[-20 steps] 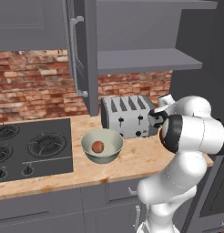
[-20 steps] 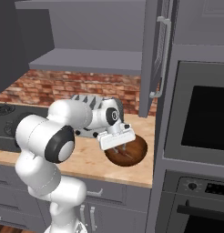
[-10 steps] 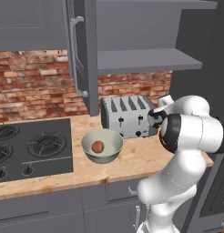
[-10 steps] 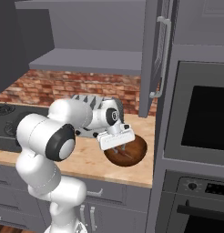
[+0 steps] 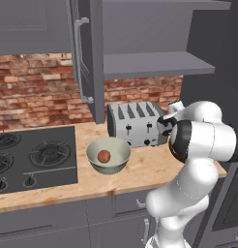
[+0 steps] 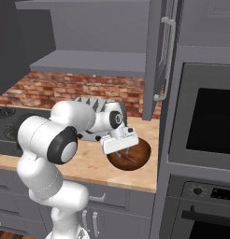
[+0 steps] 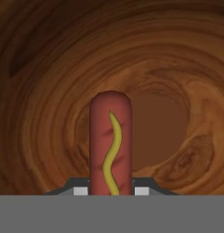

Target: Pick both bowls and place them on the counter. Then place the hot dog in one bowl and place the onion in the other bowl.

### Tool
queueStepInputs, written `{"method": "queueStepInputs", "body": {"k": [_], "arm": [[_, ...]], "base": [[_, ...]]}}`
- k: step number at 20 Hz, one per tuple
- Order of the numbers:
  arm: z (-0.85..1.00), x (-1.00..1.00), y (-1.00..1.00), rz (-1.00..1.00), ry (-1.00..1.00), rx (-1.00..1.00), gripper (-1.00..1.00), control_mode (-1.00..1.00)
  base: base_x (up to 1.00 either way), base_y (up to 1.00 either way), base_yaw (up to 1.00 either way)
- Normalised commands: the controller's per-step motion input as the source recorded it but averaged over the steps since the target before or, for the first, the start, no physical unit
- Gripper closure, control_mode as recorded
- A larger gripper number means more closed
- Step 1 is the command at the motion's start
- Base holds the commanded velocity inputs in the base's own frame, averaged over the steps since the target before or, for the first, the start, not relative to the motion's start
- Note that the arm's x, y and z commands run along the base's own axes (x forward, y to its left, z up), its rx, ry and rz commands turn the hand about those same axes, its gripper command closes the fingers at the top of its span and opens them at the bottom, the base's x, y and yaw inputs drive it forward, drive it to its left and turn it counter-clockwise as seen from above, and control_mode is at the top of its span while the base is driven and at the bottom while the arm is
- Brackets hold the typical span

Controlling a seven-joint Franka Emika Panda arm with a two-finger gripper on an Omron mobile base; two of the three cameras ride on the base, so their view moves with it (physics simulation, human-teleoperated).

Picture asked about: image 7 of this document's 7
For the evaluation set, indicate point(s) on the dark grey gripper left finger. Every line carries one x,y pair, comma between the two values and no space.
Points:
77,185

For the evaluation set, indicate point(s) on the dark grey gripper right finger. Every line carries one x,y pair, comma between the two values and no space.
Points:
147,185

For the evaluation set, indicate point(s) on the red hot dog with mustard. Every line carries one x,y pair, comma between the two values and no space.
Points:
100,136

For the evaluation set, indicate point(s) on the brown wooden bowl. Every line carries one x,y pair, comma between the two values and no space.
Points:
165,75

